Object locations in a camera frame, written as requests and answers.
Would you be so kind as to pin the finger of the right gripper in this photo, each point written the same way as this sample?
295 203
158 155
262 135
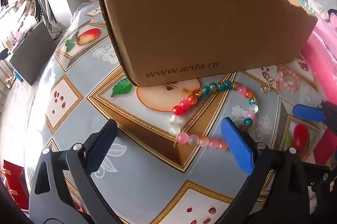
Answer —
325 112

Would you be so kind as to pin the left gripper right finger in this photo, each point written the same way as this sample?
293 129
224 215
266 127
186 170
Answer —
288 200

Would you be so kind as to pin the brown cardboard box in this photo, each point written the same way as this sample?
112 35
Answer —
164 41

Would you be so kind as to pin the pink floral blanket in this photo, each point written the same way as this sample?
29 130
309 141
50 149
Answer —
320 54

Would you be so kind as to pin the red paper bag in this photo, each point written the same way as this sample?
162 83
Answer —
16 184

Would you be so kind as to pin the dark grey cabinet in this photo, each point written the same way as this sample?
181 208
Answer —
30 56

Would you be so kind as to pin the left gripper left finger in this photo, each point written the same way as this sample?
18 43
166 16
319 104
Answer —
50 199

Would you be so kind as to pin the gold chain jewelry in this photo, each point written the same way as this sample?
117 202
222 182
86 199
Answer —
272 84

